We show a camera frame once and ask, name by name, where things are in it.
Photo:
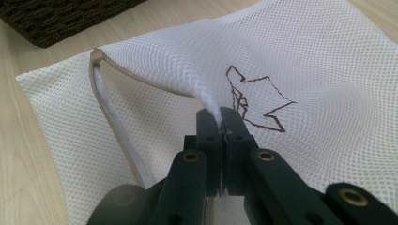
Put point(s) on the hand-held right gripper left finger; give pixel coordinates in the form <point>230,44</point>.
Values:
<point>214,156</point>

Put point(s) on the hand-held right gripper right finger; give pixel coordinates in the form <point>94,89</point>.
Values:
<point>234,156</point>

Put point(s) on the white mesh laundry bag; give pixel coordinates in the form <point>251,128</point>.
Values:
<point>313,47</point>

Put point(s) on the brown wicker basket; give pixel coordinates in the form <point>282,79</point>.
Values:
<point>47,18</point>

